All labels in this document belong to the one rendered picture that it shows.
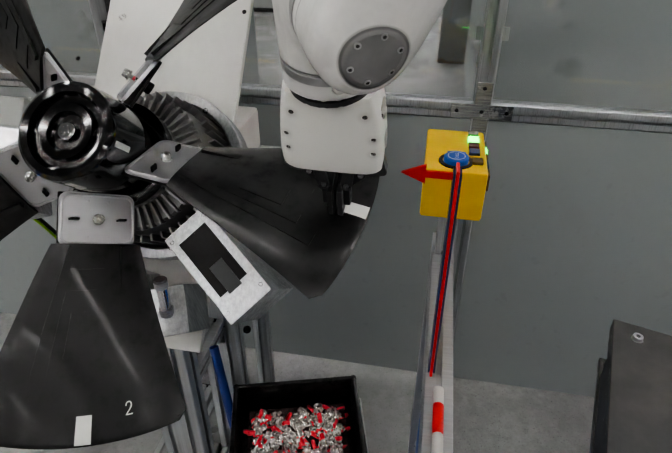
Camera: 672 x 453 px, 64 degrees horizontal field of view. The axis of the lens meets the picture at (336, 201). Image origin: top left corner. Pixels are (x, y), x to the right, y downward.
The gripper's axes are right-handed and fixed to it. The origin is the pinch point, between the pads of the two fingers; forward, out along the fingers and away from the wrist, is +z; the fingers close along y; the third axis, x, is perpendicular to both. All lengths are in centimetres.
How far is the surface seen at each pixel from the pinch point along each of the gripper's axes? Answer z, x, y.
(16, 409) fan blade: 13.8, 23.8, 32.0
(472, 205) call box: 22.9, -20.5, -17.7
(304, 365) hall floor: 135, -38, 24
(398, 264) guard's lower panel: 87, -52, -6
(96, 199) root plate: 4.5, 1.0, 30.1
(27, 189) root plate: 5.6, -0.2, 40.8
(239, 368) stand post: 83, -12, 30
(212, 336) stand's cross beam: 66, -12, 33
